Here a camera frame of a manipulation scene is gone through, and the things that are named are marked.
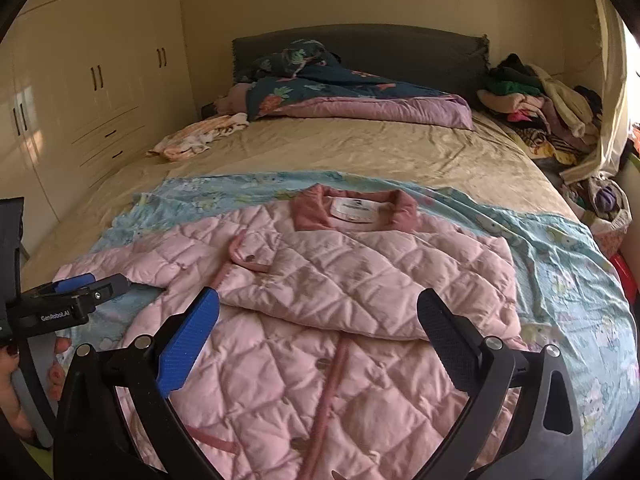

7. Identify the pile of mixed clothes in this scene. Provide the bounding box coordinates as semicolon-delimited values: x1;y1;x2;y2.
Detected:
476;52;608;167

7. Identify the peach and white cloth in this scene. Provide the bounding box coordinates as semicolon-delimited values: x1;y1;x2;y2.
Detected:
146;113;249;162

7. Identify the pink quilted jacket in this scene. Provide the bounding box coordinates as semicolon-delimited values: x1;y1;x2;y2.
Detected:
52;183;531;480

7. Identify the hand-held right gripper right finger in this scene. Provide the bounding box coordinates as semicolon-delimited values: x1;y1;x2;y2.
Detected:
415;287;586;480

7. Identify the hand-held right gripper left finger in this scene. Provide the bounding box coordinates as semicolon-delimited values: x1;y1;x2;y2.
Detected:
52;287;223;480

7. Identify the cream curtain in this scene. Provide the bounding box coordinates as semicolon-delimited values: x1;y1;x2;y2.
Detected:
559;0;632;183

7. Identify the cream wardrobe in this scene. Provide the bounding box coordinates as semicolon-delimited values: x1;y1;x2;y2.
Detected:
0;0;213;273

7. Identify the bed with beige sheet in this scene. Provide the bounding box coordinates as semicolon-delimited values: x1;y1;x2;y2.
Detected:
20;110;583;293

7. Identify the blue cartoon print blanket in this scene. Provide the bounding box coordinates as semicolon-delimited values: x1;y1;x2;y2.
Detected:
55;170;640;466

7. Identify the dark floral quilt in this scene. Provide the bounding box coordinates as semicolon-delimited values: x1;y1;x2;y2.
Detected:
246;39;473;132

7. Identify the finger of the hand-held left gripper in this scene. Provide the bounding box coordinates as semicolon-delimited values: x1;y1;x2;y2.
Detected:
75;274;132;311
30;272;98;298

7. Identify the person's left hand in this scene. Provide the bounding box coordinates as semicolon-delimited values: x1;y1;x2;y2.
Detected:
0;337;73;443

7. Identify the bag of clothes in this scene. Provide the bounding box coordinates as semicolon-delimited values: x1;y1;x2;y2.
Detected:
564;172;633;257

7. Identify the grey headboard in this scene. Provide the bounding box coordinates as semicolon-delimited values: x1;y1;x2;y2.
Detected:
231;24;491;93

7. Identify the pink pillow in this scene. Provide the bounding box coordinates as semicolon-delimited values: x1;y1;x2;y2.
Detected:
214;82;251;115

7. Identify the red plastic object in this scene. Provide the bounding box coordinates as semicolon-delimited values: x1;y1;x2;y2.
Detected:
611;254;639;303

